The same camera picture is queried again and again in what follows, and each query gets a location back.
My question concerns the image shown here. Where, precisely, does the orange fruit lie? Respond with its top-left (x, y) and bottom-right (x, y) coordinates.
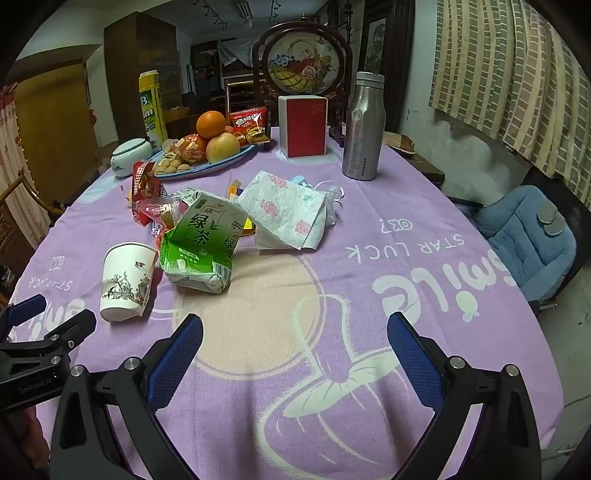
top-left (196, 111), bottom-right (227, 138)

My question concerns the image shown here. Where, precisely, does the steel bottle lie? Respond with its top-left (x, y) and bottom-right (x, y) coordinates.
top-left (342, 71), bottom-right (385, 181)

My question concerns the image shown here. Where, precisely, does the yellow apple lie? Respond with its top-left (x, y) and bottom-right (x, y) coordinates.
top-left (206, 132), bottom-right (242, 164)

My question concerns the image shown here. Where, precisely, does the wooden chair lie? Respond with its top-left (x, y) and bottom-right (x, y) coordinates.
top-left (0, 171), bottom-right (65, 278)

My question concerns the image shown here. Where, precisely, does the white and red curtain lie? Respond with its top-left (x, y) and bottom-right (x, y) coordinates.
top-left (0, 83), bottom-right (51, 241)

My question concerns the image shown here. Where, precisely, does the yellow canister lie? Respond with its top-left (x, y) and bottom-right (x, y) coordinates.
top-left (139, 70), bottom-right (168, 148)

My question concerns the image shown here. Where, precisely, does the white floral paper cup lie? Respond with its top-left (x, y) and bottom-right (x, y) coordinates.
top-left (100, 242), bottom-right (158, 323)

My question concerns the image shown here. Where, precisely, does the pile of cookies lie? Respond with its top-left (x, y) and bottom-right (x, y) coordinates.
top-left (153, 154), bottom-right (191, 175)

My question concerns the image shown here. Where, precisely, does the round decorative table screen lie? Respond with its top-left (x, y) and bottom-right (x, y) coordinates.
top-left (252, 23), bottom-right (352, 152)

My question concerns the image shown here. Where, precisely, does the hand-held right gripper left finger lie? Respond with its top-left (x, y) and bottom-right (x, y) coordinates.
top-left (50, 313), bottom-right (205, 480)

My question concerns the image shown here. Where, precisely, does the green tea carton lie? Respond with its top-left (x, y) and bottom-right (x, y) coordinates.
top-left (159, 193), bottom-right (247, 295)

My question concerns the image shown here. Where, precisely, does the red chocolate snack packet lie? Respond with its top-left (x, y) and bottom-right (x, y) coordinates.
top-left (130, 161), bottom-right (168, 204)

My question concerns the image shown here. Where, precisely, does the brown wooden slab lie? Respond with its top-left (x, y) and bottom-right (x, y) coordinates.
top-left (384, 132), bottom-right (419, 152)

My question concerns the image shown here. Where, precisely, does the wrapped orange pastry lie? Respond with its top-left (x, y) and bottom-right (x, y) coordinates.
top-left (178, 134), bottom-right (209, 166)

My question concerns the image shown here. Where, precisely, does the red biscuit packet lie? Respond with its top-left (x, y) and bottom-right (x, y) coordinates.
top-left (229, 106), bottom-right (271, 147)

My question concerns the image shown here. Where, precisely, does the purple printed tablecloth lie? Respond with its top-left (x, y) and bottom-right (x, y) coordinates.
top-left (9, 124), bottom-right (566, 480)

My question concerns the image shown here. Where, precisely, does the red and white tissue box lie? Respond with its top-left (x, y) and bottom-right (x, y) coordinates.
top-left (278, 95), bottom-right (329, 159)

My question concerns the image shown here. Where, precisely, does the white floral paper napkin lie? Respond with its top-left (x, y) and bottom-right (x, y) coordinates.
top-left (237, 171), bottom-right (343, 251)

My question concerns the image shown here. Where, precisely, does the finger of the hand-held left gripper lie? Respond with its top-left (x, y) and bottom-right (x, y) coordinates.
top-left (0, 308), bottom-right (98, 370)
top-left (0, 294), bottom-right (48, 330)

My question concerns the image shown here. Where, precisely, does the blue oval plate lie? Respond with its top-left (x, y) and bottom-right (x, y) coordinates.
top-left (147, 143), bottom-right (256, 177)

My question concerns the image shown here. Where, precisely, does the checked curtain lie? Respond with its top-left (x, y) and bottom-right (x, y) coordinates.
top-left (428, 0), bottom-right (591, 208)

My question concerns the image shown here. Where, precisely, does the red clear candy wrapper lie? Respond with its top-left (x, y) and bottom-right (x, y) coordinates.
top-left (131, 194), bottom-right (183, 236)

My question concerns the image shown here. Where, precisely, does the framed wall picture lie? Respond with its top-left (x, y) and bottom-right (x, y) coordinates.
top-left (359, 13), bottom-right (393, 75)

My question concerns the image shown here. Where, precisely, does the tall wooden cabinet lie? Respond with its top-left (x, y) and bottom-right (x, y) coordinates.
top-left (104, 11), bottom-right (183, 148)

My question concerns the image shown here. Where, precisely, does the white lidded jar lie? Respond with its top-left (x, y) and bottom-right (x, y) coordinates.
top-left (111, 138), bottom-right (154, 178)

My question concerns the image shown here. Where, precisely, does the orange wooden door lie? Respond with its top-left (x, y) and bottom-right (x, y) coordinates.
top-left (9, 58), bottom-right (100, 208)

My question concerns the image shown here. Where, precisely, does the blue face mask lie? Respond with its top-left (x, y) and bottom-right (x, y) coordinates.
top-left (287, 174), bottom-right (346, 226)

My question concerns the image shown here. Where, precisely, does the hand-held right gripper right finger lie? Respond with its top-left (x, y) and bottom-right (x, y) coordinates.
top-left (387, 311), bottom-right (542, 480)

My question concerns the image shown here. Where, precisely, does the black chair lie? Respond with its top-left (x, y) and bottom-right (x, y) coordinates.
top-left (445, 166), bottom-right (591, 317)

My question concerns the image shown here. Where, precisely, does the dark wooden side table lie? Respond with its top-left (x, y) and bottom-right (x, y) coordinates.
top-left (383, 131), bottom-right (446, 188)

